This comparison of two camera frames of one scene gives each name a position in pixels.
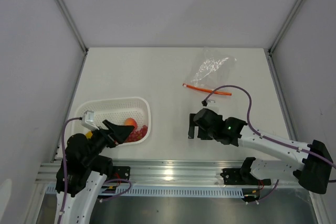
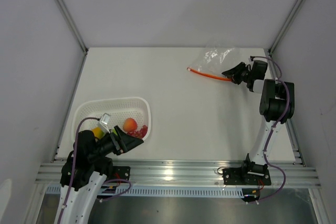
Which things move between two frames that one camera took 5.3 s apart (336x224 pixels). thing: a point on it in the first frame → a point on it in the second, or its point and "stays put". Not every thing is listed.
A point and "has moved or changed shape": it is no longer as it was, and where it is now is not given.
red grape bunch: (136, 135) stays put
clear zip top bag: (213, 69) has moved or changed shape
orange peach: (130, 121) stays put
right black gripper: (192, 125) → (234, 73)
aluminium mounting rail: (161, 172) stays put
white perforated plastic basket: (116, 110) stays put
